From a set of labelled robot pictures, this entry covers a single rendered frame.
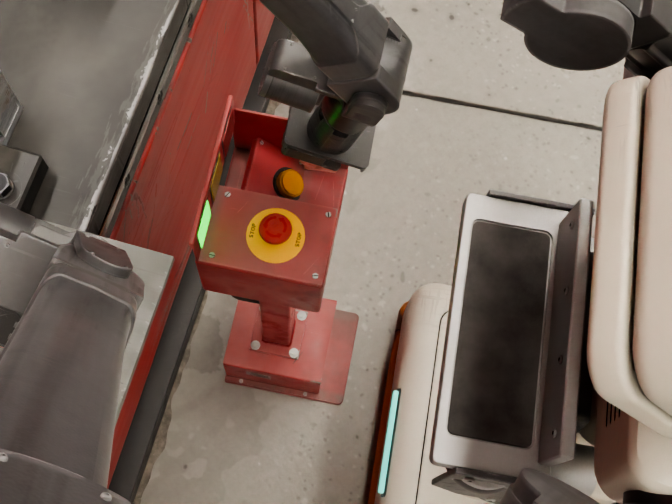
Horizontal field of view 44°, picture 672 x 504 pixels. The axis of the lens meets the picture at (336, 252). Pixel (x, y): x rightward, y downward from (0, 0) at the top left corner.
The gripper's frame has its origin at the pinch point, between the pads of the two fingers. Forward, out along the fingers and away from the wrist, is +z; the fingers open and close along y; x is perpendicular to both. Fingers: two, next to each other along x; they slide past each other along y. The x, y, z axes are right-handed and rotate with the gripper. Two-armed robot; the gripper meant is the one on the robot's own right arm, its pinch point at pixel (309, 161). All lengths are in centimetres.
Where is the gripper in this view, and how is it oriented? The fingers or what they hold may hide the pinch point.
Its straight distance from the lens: 105.0
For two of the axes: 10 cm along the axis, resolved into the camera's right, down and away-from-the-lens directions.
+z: -3.0, 2.9, 9.1
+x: -1.8, 9.2, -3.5
